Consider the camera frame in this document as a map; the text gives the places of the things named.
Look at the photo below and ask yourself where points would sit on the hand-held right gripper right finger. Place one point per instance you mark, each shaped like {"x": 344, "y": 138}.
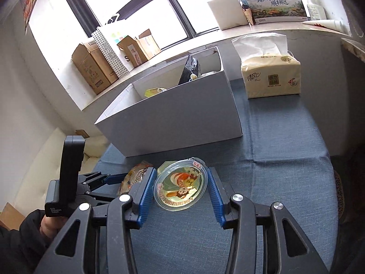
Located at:
{"x": 216, "y": 197}

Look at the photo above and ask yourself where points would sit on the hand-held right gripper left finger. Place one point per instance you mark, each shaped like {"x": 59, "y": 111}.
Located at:
{"x": 147, "y": 197}

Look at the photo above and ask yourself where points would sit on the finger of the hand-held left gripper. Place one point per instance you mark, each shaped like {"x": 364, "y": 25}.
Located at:
{"x": 102, "y": 196}
{"x": 115, "y": 178}

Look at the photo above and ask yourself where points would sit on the orange and white snack packet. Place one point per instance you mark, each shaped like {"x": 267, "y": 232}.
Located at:
{"x": 137, "y": 175}

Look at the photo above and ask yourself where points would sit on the round jelly cup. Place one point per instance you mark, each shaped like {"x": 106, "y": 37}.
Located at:
{"x": 179, "y": 188}

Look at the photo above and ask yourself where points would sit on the white cardboard box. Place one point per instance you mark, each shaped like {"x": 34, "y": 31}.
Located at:
{"x": 176, "y": 120}

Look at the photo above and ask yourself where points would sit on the yellow snack packet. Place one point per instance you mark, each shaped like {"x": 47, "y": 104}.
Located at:
{"x": 154, "y": 92}

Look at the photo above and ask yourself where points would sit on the black snack packet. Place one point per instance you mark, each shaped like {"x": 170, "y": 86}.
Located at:
{"x": 190, "y": 68}

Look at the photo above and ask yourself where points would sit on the person's left hand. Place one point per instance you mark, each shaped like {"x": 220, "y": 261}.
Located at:
{"x": 51, "y": 227}

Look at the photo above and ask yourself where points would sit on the cream sofa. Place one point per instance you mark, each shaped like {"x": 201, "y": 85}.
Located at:
{"x": 42, "y": 171}

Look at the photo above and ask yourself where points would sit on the flat cardboard piece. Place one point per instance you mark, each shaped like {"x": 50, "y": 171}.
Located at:
{"x": 82, "y": 134}
{"x": 10, "y": 215}

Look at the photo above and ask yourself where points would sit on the blue tablecloth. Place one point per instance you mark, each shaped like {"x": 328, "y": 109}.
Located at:
{"x": 271, "y": 148}

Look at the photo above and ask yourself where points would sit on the large brown cardboard box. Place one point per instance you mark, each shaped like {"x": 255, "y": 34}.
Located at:
{"x": 91, "y": 68}

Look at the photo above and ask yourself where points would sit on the beige woven stool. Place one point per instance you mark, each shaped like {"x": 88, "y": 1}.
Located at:
{"x": 338, "y": 194}

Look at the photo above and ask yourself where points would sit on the polka dot paper bag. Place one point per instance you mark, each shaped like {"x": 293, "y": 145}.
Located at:
{"x": 111, "y": 48}

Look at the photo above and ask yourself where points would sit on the tissue pack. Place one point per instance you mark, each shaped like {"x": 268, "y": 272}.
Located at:
{"x": 271, "y": 77}

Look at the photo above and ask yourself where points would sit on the small open cardboard box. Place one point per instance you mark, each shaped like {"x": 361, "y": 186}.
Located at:
{"x": 142, "y": 48}

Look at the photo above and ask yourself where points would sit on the white window sill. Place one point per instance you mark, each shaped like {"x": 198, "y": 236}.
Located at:
{"x": 171, "y": 52}

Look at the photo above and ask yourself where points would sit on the white foam box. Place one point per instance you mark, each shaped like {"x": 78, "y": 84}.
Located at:
{"x": 228, "y": 12}

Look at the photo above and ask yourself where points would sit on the long printed box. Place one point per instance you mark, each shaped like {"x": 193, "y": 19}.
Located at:
{"x": 276, "y": 8}

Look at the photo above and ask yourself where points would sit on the white tube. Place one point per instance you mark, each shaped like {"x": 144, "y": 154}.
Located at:
{"x": 328, "y": 24}

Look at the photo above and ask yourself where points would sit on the white container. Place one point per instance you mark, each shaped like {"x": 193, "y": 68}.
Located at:
{"x": 316, "y": 12}

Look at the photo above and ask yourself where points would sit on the black window frame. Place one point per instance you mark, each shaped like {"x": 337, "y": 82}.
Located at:
{"x": 179, "y": 11}

